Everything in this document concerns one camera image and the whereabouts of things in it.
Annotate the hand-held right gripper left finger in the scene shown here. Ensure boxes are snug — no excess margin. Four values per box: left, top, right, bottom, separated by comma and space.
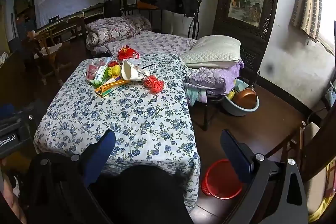
26, 130, 116, 224

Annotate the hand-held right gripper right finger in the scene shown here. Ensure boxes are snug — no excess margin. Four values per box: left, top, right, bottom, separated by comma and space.
220, 129, 308, 224

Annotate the red plastic basket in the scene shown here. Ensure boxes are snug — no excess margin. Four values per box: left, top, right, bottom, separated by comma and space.
201, 159, 243, 199

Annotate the pink noodle packet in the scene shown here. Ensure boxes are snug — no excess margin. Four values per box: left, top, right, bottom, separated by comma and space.
85, 60, 105, 80

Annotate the red cartoon snack bag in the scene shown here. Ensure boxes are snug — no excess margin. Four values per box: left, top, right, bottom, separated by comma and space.
117, 45, 142, 62

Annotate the person's left forearm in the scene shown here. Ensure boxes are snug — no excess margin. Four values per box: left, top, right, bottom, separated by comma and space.
0, 158, 27, 224

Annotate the light blue basin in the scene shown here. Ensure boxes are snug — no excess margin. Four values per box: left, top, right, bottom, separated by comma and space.
222, 78, 260, 117

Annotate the blue floral blanket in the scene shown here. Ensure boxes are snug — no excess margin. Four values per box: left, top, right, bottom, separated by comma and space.
34, 53, 200, 211

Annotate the brown bowl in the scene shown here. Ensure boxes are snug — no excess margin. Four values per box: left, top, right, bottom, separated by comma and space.
232, 85, 258, 110

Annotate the yellow and orange box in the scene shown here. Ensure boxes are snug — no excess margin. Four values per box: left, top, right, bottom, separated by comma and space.
94, 77, 130, 97

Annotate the light teal cloth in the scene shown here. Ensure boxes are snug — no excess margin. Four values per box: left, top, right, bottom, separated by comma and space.
185, 85, 208, 106

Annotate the green and white box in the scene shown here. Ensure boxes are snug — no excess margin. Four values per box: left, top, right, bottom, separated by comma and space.
89, 67, 108, 86

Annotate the beige chair cushion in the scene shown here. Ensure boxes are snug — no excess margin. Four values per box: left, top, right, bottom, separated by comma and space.
304, 122, 331, 216

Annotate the purple blanket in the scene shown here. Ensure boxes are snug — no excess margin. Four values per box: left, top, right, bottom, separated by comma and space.
185, 60, 244, 94

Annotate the wooden chair with cushion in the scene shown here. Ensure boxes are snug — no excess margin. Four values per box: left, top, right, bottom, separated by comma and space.
264, 98, 336, 216

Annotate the small wooden chair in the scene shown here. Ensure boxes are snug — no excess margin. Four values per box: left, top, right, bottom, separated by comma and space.
34, 30, 66, 77

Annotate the red mesh scrubber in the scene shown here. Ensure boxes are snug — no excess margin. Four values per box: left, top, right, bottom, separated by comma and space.
143, 76, 164, 94

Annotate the white paper cup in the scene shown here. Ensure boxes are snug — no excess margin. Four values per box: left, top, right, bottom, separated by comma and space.
121, 60, 143, 81

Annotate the white quilted pillow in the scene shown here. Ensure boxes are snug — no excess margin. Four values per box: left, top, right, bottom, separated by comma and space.
181, 35, 241, 69

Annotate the light blue bag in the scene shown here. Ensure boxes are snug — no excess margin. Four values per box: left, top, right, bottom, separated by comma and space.
324, 88, 336, 109

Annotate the wooden table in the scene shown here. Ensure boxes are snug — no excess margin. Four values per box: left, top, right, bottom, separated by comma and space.
34, 11, 87, 38

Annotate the bed with floral sheet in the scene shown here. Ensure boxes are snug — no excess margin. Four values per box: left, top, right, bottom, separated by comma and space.
105, 30, 197, 59

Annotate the folded floral quilt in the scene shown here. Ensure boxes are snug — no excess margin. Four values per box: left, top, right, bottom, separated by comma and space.
86, 16, 153, 54

